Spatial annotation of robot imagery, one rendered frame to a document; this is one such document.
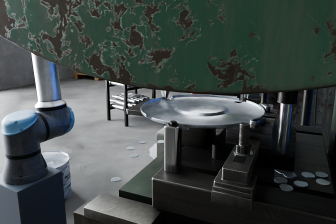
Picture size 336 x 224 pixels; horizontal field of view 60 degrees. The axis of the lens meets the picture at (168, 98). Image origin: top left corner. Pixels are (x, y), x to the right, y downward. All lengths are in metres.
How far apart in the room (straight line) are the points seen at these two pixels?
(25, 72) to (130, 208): 5.64
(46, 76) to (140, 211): 0.74
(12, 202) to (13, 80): 4.89
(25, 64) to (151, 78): 5.94
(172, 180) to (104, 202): 0.15
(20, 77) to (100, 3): 5.86
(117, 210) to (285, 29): 0.47
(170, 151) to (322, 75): 0.40
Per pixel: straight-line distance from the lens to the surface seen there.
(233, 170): 0.47
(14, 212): 1.19
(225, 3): 0.19
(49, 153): 1.99
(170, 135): 0.53
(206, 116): 0.64
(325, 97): 2.21
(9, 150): 1.15
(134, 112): 0.70
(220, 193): 0.47
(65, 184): 1.86
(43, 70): 1.18
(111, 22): 0.22
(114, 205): 0.60
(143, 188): 0.63
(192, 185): 0.52
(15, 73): 6.00
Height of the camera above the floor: 0.96
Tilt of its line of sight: 13 degrees down
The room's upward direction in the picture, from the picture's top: straight up
